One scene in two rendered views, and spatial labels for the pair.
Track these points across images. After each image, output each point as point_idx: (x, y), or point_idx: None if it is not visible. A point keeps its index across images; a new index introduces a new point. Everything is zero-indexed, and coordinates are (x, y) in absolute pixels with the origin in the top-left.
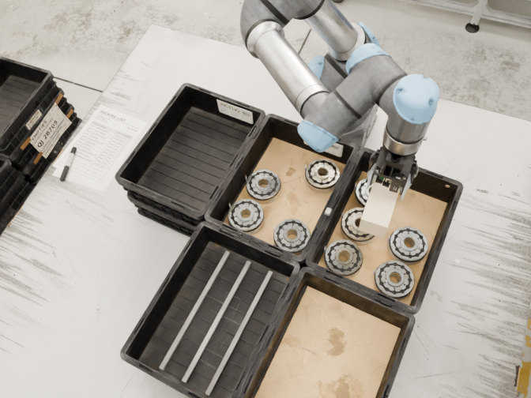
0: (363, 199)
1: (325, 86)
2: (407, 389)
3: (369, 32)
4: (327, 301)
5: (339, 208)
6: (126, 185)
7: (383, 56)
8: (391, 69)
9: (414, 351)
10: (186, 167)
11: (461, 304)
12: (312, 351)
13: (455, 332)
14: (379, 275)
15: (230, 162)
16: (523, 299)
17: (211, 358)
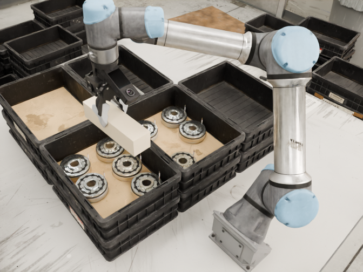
0: (145, 175)
1: (260, 176)
2: (20, 177)
3: (291, 192)
4: None
5: (145, 155)
6: (218, 63)
7: (143, 10)
8: (128, 8)
9: (35, 192)
10: (230, 106)
11: (38, 237)
12: (69, 119)
13: (25, 222)
14: (83, 158)
15: None
16: None
17: None
